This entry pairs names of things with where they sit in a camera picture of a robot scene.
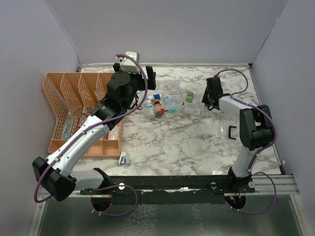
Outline clear plastic tray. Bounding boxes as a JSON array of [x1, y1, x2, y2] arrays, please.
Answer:
[[183, 85, 205, 117]]

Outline small green packet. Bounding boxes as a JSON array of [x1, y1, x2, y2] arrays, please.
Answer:
[[186, 91, 193, 103]]

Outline teal white dressing packet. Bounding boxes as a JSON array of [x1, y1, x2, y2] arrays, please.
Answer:
[[184, 107, 201, 116]]

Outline small items pack teal header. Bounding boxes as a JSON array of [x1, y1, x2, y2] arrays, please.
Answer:
[[163, 95, 177, 106]]

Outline white disinfectant bottle green label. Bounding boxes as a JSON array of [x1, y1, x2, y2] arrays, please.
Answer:
[[145, 99, 155, 118]]

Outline clear plastic medicine box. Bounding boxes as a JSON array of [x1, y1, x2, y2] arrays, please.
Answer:
[[141, 83, 184, 120]]

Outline brown bottle orange cap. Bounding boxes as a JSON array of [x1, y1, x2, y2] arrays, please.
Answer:
[[154, 99, 163, 117]]

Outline cotton swab pack teal header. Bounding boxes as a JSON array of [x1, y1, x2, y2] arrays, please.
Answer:
[[165, 106, 181, 113]]

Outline white gauze pouch blue print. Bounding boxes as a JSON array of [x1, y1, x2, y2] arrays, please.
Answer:
[[108, 123, 120, 140]]

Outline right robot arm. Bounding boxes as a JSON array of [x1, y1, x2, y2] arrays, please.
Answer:
[[202, 76, 276, 192]]

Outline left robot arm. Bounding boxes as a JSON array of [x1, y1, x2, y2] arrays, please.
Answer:
[[32, 63, 156, 203]]

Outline medicine box in organizer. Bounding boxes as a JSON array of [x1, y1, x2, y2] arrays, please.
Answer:
[[78, 114, 87, 129]]

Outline orange plastic file organizer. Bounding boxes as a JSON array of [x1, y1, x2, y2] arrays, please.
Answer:
[[42, 72, 124, 159]]

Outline white teal thermometer case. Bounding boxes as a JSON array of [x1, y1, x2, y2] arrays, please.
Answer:
[[118, 151, 130, 166]]

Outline blue item in organizer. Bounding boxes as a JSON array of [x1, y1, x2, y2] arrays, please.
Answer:
[[62, 113, 72, 140]]

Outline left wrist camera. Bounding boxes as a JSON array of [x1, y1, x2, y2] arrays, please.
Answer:
[[120, 52, 140, 74]]

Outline clear box lid black handle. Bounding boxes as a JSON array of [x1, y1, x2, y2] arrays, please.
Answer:
[[217, 116, 242, 157]]

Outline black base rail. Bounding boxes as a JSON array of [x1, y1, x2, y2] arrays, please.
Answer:
[[80, 175, 255, 205]]

